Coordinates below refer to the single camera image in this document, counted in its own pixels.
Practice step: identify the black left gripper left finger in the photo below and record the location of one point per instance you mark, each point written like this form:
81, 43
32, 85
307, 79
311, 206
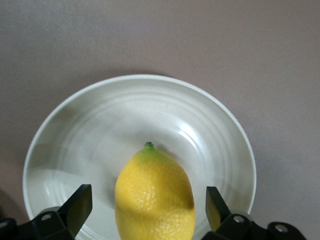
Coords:
57, 222

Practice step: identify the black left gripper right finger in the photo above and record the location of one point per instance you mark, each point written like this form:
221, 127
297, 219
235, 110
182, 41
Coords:
237, 227

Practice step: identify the yellow lemon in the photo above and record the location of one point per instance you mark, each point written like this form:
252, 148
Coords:
155, 195

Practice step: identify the beige plate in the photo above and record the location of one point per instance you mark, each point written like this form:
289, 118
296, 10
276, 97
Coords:
100, 140

